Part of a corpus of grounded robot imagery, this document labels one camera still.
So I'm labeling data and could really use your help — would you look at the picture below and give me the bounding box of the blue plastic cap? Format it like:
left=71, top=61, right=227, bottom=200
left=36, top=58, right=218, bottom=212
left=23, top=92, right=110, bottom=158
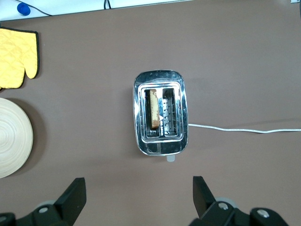
left=16, top=2, right=32, bottom=16

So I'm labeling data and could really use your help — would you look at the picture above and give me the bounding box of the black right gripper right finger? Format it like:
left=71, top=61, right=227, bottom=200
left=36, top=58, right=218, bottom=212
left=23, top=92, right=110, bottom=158
left=190, top=176, right=250, bottom=226

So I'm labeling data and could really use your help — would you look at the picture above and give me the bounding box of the brown toast slice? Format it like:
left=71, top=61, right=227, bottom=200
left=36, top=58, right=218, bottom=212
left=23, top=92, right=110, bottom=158
left=149, top=89, right=160, bottom=129

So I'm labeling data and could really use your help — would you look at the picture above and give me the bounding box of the round light wooden plate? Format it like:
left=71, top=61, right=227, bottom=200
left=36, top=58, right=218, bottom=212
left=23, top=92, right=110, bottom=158
left=0, top=97, right=34, bottom=179

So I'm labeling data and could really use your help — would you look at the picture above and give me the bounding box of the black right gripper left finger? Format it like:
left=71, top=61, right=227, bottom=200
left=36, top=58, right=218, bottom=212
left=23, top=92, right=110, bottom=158
left=16, top=178, right=87, bottom=226

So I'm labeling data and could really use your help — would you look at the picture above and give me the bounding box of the thin black cable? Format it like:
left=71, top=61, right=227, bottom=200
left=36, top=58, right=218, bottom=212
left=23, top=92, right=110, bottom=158
left=14, top=0, right=53, bottom=16

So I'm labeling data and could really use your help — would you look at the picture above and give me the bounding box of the silver beige two-slot toaster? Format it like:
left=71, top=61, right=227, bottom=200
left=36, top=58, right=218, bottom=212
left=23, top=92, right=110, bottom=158
left=133, top=69, right=190, bottom=163

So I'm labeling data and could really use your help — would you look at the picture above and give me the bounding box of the yellow quilted oven mitt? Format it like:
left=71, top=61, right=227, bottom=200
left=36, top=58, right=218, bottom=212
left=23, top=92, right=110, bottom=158
left=0, top=27, right=40, bottom=89

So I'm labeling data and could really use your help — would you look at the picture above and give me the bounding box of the white toaster power cable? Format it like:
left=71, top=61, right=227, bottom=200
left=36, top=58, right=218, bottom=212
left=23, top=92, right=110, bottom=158
left=188, top=123, right=301, bottom=134

